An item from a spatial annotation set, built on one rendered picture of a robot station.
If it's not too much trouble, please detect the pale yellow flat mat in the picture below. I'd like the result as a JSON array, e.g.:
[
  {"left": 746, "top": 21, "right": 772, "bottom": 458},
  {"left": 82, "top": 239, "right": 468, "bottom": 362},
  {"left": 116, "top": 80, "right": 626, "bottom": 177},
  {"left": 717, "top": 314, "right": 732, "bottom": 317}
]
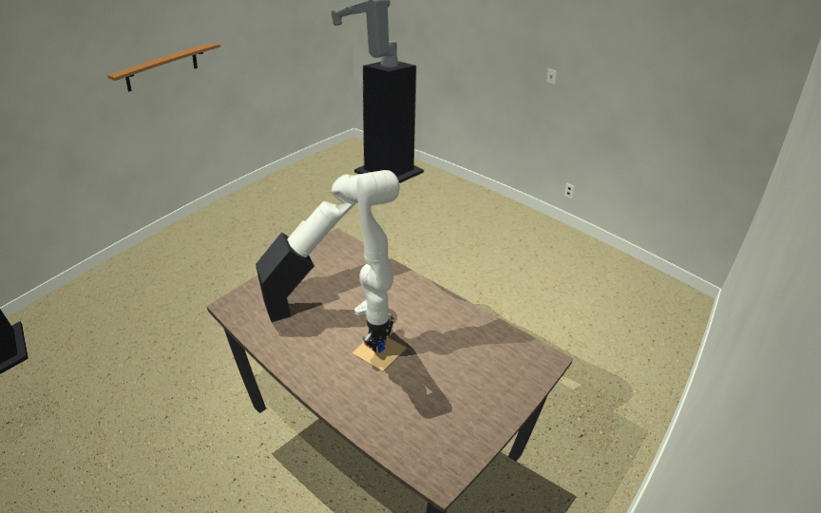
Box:
[{"left": 353, "top": 337, "right": 406, "bottom": 371}]

